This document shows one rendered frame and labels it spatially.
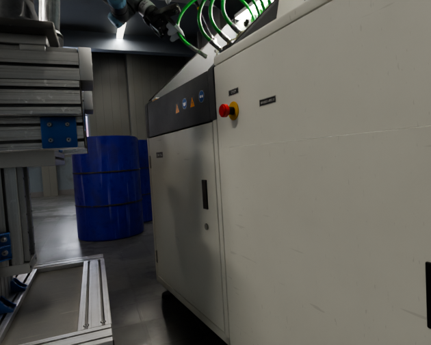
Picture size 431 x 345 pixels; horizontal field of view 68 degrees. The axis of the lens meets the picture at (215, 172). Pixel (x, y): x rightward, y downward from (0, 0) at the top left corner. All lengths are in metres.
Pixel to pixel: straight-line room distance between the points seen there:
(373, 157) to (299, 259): 0.29
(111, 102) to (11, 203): 7.56
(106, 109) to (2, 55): 7.69
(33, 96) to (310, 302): 0.84
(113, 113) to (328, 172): 8.14
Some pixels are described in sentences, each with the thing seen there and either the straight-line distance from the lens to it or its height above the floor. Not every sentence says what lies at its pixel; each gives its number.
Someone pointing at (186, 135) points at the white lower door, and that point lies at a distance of 1.20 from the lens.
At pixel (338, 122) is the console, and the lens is 0.65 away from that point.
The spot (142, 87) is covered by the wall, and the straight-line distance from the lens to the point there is 8.42.
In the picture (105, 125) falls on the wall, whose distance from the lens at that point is 8.60.
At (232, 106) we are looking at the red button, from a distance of 0.92.
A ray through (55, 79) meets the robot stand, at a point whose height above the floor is 0.91.
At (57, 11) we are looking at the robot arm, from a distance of 1.76.
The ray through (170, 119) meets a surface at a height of 0.84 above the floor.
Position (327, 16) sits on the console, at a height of 0.92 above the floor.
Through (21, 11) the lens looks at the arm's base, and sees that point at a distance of 1.05.
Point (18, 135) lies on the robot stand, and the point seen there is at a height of 0.76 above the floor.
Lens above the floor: 0.67
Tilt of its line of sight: 3 degrees down
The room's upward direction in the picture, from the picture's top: 3 degrees counter-clockwise
